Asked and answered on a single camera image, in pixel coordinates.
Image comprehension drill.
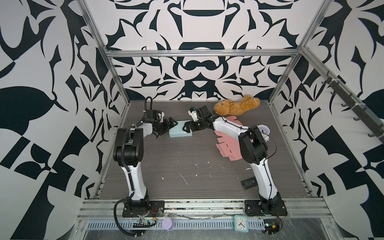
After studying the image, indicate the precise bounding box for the light blue paper box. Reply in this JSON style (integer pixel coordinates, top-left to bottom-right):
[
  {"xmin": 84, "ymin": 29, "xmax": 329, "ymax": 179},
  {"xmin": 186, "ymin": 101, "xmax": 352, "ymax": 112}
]
[{"xmin": 169, "ymin": 121, "xmax": 193, "ymax": 138}]

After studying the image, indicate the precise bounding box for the pink paper box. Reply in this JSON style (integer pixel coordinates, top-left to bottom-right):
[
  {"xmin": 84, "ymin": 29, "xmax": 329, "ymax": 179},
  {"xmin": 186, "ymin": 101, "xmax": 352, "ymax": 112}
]
[{"xmin": 215, "ymin": 131, "xmax": 242, "ymax": 161}]

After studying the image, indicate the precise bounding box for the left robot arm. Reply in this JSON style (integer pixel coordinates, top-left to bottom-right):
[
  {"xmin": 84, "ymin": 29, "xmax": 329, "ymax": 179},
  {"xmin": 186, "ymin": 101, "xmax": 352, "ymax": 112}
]
[{"xmin": 113, "ymin": 97, "xmax": 178, "ymax": 238}]

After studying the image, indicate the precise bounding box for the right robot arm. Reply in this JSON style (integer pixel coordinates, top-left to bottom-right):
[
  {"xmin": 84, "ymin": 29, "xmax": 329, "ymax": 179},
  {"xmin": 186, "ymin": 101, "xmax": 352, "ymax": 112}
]
[{"xmin": 183, "ymin": 106, "xmax": 279, "ymax": 215}]

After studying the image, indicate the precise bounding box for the brown teddy bear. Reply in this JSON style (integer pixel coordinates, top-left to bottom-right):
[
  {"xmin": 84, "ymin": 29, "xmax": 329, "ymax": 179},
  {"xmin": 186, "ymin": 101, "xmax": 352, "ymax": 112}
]
[{"xmin": 214, "ymin": 95, "xmax": 261, "ymax": 116}]

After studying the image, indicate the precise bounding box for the white alarm clock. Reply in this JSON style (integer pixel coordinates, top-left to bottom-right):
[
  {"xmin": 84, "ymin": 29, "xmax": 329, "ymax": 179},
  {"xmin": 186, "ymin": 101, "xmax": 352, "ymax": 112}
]
[{"xmin": 258, "ymin": 125, "xmax": 271, "ymax": 142}]

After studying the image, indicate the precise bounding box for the black remote control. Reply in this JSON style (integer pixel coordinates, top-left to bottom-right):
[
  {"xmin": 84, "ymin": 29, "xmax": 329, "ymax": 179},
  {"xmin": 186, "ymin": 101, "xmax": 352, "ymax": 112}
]
[{"xmin": 241, "ymin": 177, "xmax": 258, "ymax": 190}]

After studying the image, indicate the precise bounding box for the purple round disc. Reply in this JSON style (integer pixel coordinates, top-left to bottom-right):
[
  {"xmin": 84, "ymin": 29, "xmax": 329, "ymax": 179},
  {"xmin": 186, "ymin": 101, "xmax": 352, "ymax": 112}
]
[{"xmin": 162, "ymin": 218, "xmax": 174, "ymax": 231}]

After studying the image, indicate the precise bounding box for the left circuit board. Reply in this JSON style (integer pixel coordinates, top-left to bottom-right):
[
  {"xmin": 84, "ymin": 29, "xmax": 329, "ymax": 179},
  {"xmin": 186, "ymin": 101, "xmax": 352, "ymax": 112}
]
[{"xmin": 133, "ymin": 218, "xmax": 157, "ymax": 228}]

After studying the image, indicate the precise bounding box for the circuit board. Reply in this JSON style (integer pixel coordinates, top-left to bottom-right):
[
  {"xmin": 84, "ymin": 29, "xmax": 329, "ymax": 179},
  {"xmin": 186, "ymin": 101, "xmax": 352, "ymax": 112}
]
[
  {"xmin": 133, "ymin": 218, "xmax": 157, "ymax": 228},
  {"xmin": 262, "ymin": 219, "xmax": 282, "ymax": 235}
]

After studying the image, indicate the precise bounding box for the teal square clock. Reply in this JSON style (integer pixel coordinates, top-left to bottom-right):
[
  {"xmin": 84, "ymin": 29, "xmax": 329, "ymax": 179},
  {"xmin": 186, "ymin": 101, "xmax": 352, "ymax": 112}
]
[{"xmin": 233, "ymin": 215, "xmax": 249, "ymax": 233}]

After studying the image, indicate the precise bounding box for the right circuit board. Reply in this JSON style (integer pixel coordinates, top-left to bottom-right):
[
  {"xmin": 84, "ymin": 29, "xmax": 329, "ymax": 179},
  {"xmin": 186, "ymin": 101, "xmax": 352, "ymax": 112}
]
[{"xmin": 262, "ymin": 219, "xmax": 282, "ymax": 235}]

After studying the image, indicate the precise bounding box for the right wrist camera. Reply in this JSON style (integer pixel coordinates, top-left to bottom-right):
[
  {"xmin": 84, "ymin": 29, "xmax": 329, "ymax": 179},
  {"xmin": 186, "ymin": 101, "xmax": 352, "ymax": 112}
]
[{"xmin": 188, "ymin": 107, "xmax": 201, "ymax": 122}]

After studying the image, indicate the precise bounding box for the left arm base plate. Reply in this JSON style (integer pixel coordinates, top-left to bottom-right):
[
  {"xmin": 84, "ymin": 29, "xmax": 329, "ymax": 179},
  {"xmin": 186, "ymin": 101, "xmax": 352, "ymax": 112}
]
[{"xmin": 122, "ymin": 200, "xmax": 165, "ymax": 218}]

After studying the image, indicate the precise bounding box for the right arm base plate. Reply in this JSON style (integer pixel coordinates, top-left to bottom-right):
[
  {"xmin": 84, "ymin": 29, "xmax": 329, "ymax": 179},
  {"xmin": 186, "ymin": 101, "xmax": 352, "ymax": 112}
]
[{"xmin": 245, "ymin": 199, "xmax": 288, "ymax": 217}]

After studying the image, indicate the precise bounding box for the white slotted cable duct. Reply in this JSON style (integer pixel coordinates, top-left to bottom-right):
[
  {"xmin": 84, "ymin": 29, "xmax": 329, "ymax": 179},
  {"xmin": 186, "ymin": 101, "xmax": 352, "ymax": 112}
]
[{"xmin": 87, "ymin": 219, "xmax": 265, "ymax": 231}]

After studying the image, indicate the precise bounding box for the wall hook rail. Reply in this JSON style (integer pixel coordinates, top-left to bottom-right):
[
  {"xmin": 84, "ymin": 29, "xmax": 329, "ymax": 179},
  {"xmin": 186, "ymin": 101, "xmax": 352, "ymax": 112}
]
[{"xmin": 322, "ymin": 71, "xmax": 384, "ymax": 144}]

